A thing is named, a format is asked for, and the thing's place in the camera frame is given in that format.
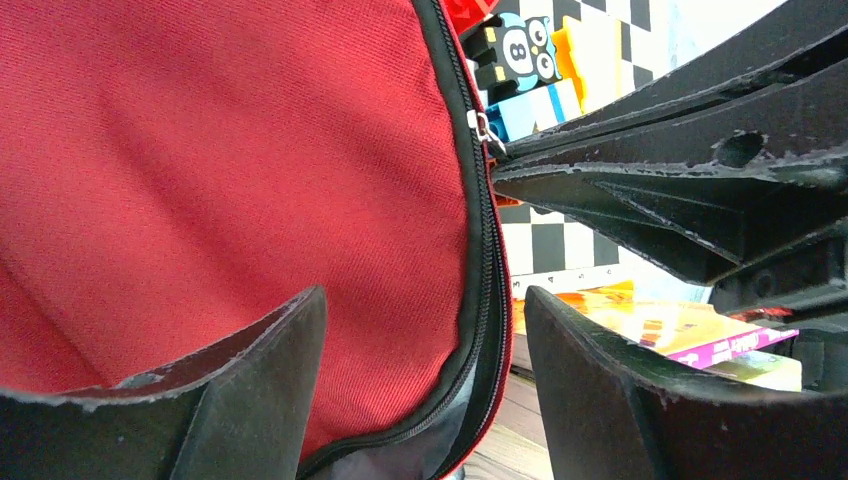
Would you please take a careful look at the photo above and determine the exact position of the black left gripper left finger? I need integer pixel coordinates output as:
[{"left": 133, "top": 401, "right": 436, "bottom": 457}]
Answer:
[{"left": 1, "top": 286, "right": 327, "bottom": 479}]

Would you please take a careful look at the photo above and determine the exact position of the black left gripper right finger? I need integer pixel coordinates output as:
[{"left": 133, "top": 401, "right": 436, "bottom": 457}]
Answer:
[{"left": 524, "top": 287, "right": 847, "bottom": 479}]

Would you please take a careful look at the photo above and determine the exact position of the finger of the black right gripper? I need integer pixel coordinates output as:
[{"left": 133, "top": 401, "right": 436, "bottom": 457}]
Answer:
[{"left": 506, "top": 1, "right": 847, "bottom": 159}]

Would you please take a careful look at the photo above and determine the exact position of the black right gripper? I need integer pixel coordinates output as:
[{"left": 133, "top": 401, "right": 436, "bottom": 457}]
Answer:
[{"left": 491, "top": 59, "right": 848, "bottom": 392}]

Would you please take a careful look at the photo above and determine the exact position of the purple book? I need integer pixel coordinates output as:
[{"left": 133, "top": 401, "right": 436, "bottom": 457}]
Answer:
[{"left": 511, "top": 281, "right": 801, "bottom": 370}]

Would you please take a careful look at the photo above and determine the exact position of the red student backpack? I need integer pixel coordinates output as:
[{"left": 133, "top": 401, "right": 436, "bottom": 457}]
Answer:
[{"left": 1, "top": 1, "right": 511, "bottom": 479}]

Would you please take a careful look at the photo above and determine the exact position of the green book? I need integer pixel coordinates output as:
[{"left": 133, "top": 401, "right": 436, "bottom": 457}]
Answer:
[{"left": 706, "top": 351, "right": 802, "bottom": 392}]

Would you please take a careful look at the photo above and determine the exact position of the black white chessboard mat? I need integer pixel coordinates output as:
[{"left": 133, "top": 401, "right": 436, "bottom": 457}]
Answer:
[{"left": 497, "top": 1, "right": 779, "bottom": 302}]

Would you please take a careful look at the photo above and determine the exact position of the colourful block pile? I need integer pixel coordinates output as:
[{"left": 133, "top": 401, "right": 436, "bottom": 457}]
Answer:
[{"left": 440, "top": 0, "right": 657, "bottom": 144}]

